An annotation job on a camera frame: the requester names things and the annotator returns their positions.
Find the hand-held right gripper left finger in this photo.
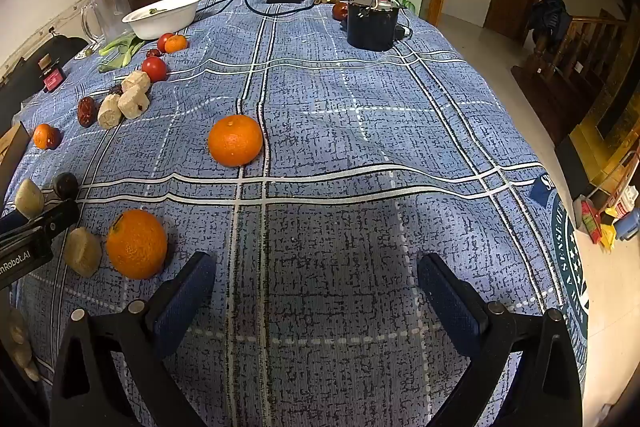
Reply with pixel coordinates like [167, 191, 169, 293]
[50, 251, 217, 427]

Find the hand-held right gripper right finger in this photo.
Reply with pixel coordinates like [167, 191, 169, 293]
[417, 253, 583, 427]

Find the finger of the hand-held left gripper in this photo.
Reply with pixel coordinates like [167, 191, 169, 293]
[0, 210, 29, 236]
[27, 199, 81, 240]

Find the beige peeled yam chunk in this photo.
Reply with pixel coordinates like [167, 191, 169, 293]
[97, 94, 123, 130]
[14, 179, 46, 216]
[121, 71, 152, 94]
[63, 228, 103, 278]
[118, 87, 151, 120]

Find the dark round jujube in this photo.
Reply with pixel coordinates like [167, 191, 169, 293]
[53, 172, 78, 199]

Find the orange with green stem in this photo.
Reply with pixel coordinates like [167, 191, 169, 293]
[106, 209, 168, 281]

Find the small orange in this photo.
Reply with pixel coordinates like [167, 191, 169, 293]
[32, 123, 56, 150]

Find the large round orange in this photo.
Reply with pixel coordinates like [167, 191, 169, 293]
[207, 114, 264, 168]

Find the person's left hand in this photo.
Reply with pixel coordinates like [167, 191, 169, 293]
[0, 306, 42, 383]

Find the large red jujube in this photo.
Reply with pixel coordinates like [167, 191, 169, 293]
[76, 97, 97, 128]

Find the dark jar pink label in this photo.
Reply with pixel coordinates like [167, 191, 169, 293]
[40, 54, 66, 92]

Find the black chair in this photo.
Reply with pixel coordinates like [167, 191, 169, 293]
[0, 36, 88, 128]

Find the colourful toy pile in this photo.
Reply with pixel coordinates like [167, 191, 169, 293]
[580, 184, 640, 253]

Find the green leafy vegetable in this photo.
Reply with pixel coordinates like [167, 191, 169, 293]
[98, 34, 151, 74]

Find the blue plaid tablecloth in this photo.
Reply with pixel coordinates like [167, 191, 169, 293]
[0, 0, 591, 427]

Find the clear plastic pitcher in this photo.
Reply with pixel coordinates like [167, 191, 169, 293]
[80, 0, 132, 45]

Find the white bowl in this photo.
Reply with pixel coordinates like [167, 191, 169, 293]
[122, 0, 205, 40]

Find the black small device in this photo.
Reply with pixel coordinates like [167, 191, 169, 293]
[346, 0, 407, 52]

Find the wooden stair railing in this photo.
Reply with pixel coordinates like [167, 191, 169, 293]
[510, 4, 640, 122]

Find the black jacket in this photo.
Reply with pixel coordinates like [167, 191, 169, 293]
[530, 0, 573, 52]

